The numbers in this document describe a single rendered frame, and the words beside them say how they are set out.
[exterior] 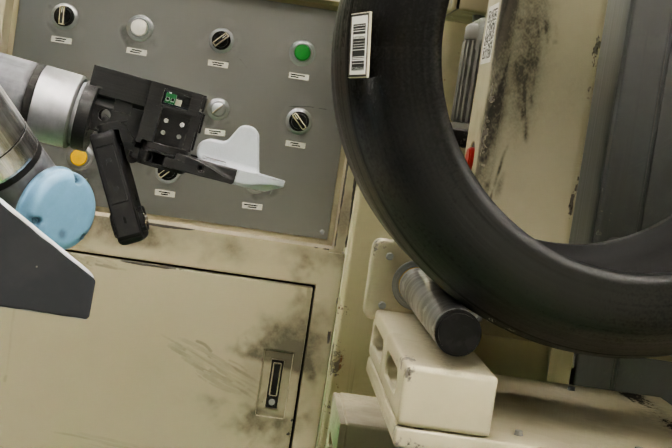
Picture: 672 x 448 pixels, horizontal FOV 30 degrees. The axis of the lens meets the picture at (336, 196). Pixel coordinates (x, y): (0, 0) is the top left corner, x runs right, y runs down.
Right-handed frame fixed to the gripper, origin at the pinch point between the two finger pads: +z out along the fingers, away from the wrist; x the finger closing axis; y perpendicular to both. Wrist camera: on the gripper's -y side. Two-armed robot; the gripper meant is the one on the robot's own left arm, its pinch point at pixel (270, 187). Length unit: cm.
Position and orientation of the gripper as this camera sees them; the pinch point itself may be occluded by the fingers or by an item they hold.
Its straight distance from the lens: 125.9
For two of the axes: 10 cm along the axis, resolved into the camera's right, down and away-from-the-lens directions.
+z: 9.6, 2.6, 0.6
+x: -0.5, -0.6, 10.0
